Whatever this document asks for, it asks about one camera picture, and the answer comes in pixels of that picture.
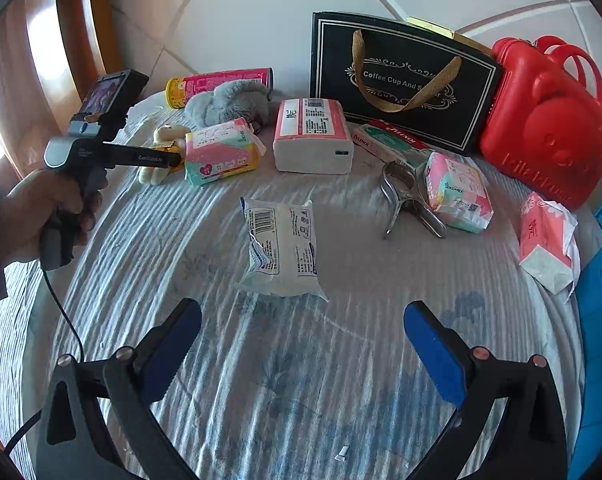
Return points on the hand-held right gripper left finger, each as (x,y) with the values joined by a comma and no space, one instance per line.
(176,345)

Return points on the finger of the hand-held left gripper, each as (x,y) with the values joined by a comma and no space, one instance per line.
(157,145)

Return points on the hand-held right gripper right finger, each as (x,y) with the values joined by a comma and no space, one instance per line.
(433,355)

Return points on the small beige teddy bear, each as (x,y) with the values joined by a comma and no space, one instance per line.
(168,135)

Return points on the pink green pad pack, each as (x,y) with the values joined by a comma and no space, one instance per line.
(458,190)
(221,152)

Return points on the grey plush toy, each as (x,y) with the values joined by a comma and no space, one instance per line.
(231,102)

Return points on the white wipes packet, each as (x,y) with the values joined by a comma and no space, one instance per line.
(281,245)

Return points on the pink tissue pack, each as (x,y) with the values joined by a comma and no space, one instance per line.
(543,235)
(311,135)

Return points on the blue plastic crate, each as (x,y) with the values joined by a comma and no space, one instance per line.
(601,335)

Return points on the metal hole punch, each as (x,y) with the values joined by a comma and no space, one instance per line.
(403,185)

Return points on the person's left hand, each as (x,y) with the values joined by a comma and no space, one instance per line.
(36,210)

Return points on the pink cylindrical can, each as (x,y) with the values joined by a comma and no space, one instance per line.
(221,82)

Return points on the striped bed sheet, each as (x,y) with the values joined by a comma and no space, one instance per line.
(281,360)

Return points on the white paper scrap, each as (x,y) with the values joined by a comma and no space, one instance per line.
(342,454)

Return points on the red green medicine box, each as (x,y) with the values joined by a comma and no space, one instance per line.
(381,142)

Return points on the red bear case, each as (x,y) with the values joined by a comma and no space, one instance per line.
(546,130)

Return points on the black gift box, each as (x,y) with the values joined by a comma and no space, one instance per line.
(406,70)

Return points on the gold flat box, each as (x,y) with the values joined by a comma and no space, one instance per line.
(431,25)

